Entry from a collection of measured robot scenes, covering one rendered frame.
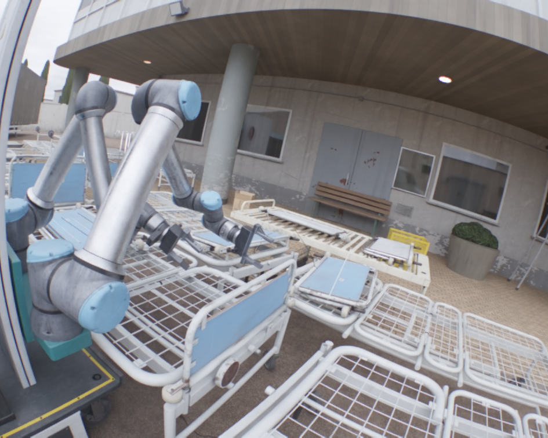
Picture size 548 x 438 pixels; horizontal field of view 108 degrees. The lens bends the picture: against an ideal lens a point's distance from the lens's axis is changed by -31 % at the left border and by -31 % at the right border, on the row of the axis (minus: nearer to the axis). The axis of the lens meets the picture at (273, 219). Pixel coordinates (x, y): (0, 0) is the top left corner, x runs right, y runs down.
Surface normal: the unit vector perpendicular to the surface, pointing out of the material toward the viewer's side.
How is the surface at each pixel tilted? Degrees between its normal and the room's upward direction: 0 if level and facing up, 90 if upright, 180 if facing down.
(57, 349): 90
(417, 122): 90
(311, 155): 90
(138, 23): 90
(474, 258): 101
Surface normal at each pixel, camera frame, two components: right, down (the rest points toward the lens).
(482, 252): -0.39, 0.31
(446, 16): -0.45, 0.10
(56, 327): 0.64, -0.04
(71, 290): -0.11, -0.30
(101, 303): 0.91, 0.34
